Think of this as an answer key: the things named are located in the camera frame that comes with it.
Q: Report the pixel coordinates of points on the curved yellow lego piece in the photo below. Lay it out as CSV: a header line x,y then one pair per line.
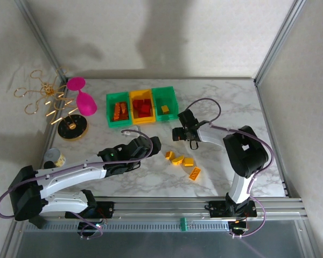
x,y
177,160

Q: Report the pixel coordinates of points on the green terminal connector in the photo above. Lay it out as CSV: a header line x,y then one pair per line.
x,y
184,224

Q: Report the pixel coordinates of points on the pink plastic wine glass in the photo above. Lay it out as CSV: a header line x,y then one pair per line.
x,y
86,106

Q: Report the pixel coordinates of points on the small yellow lego brick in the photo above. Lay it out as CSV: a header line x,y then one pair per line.
x,y
165,109
169,155

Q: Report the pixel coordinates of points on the aluminium frame post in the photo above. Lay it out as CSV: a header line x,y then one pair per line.
x,y
43,40
278,40

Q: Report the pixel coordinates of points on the yellow plastic bin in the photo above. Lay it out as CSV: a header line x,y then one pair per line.
x,y
142,121

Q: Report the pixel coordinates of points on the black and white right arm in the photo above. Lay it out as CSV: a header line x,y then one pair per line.
x,y
245,153

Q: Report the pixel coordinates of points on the small black round object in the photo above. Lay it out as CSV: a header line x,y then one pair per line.
x,y
48,164

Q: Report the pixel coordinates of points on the yellow studded lego brick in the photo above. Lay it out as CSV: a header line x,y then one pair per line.
x,y
195,173

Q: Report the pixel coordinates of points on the thin aluminium rail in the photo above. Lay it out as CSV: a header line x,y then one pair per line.
x,y
164,78

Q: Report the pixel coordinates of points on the green plastic bin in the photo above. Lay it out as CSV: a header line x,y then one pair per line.
x,y
167,117
119,124

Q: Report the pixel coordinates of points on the yellow sloped lego piece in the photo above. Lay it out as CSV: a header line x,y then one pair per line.
x,y
188,162

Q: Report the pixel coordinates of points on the long red lego brick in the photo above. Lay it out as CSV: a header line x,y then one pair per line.
x,y
143,115
144,109

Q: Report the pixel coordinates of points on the small black controller board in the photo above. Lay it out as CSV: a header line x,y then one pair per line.
x,y
238,227
88,227

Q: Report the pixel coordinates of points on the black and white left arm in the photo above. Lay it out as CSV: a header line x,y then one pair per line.
x,y
29,199

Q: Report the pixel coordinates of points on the long orange lego brick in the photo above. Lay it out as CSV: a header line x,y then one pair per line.
x,y
116,111
124,114

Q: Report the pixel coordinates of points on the metal can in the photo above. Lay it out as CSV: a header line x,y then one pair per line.
x,y
55,156

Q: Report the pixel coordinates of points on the wide aluminium base rail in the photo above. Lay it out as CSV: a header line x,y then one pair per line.
x,y
161,208

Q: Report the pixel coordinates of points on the red lego piece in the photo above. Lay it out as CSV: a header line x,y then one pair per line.
x,y
136,103
146,102

